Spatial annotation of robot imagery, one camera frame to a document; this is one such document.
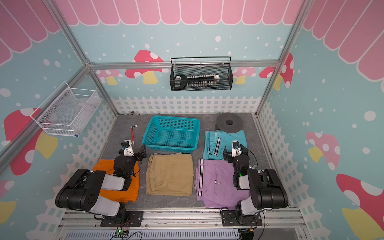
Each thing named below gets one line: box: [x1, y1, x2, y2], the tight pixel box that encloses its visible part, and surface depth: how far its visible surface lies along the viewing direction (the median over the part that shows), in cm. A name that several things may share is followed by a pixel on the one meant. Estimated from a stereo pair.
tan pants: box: [146, 152, 194, 196], surface depth 89 cm
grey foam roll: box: [215, 112, 244, 133], surface depth 109 cm
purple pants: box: [195, 159, 250, 210], surface depth 85 cm
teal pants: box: [203, 129, 248, 160], surface depth 105 cm
